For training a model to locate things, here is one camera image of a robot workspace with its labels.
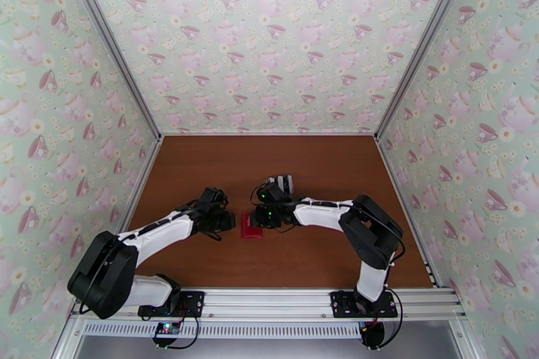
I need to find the red leather card holder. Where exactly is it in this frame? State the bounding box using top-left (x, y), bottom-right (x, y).
top-left (239, 210), bottom-right (265, 241)

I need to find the circuit board with green light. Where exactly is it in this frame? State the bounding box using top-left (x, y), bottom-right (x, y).
top-left (153, 321), bottom-right (181, 337)

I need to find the black round controller box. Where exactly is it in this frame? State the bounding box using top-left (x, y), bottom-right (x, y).
top-left (358, 321), bottom-right (386, 350)

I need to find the aluminium table side rail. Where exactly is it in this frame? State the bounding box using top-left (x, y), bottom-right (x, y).
top-left (375, 136), bottom-right (441, 287)
top-left (94, 136), bottom-right (165, 287)

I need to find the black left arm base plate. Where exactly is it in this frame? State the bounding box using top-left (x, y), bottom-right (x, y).
top-left (137, 290), bottom-right (206, 318)

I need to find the aluminium front frame rail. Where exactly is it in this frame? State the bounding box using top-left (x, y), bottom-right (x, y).
top-left (69, 286), bottom-right (469, 322)

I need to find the aluminium table back rail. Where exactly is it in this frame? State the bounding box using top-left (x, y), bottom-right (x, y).
top-left (160, 131), bottom-right (378, 137)

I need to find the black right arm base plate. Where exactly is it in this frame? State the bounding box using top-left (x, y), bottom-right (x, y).
top-left (329, 290), bottom-right (399, 319)

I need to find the black looped base cable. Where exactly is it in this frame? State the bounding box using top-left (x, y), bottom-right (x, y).
top-left (168, 315), bottom-right (199, 350)
top-left (379, 290), bottom-right (405, 348)

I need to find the perforated metal cable tray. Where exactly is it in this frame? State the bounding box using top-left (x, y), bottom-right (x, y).
top-left (80, 319), bottom-right (364, 339)

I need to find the aluminium corner post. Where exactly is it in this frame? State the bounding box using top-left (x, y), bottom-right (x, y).
top-left (57, 0), bottom-right (164, 140)
top-left (373, 0), bottom-right (482, 140)

